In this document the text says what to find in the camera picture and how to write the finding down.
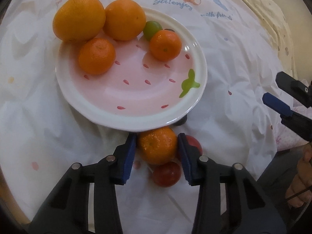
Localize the small mandarin orange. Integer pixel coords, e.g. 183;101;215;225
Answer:
149;30;182;62

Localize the green lime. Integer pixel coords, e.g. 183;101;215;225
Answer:
143;21;163;41

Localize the large orange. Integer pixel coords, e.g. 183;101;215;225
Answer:
52;0;106;42
103;0;146;41

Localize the person's right hand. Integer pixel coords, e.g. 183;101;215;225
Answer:
285;143;311;208

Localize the red tomato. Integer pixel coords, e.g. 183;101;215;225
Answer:
186;135;203;155
152;162;181;188

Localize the pink strawberry plate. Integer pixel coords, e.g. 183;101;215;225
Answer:
56;8;207;132

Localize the white cartoon bed sheet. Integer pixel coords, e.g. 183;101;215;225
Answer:
0;0;310;234

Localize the yellow floral blanket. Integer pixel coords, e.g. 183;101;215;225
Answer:
242;0;298;79

